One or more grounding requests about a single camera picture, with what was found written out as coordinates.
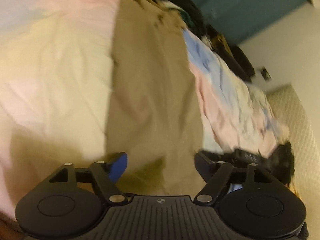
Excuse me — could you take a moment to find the pile of mixed clothes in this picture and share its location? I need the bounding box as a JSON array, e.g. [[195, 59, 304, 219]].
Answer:
[[151, 0, 255, 82]]

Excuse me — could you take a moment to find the blue curtain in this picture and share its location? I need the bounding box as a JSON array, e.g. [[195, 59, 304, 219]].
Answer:
[[191, 0, 309, 44]]

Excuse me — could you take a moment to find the quilted cream pillow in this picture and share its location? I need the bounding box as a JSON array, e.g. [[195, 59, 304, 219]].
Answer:
[[267, 85, 319, 217]]

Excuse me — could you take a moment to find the beige t-shirt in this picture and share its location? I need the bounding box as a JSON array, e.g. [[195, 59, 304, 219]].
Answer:
[[106, 0, 204, 196]]

